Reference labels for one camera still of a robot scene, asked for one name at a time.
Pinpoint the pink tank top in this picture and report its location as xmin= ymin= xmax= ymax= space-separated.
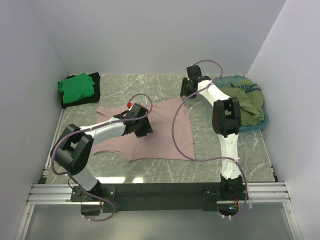
xmin=91 ymin=97 xmax=195 ymax=162

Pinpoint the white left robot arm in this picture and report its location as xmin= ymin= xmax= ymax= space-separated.
xmin=50 ymin=103 xmax=153 ymax=201

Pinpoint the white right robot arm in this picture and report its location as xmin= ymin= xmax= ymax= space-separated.
xmin=180 ymin=63 xmax=246 ymax=200

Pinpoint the olive green tank top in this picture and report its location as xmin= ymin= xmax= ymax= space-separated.
xmin=220 ymin=79 xmax=265 ymax=127

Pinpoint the black folded tank top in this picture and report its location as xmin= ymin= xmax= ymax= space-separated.
xmin=59 ymin=72 xmax=101 ymax=109

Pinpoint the green folded tank top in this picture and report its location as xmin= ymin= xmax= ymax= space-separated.
xmin=57 ymin=72 xmax=95 ymax=104

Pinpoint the teal plastic basket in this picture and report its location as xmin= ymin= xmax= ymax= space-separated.
xmin=215 ymin=75 xmax=268 ymax=132

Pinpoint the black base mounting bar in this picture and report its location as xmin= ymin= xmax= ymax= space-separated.
xmin=70 ymin=181 xmax=248 ymax=214

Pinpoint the aluminium rail frame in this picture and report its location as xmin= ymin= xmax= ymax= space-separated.
xmin=16 ymin=105 xmax=302 ymax=240

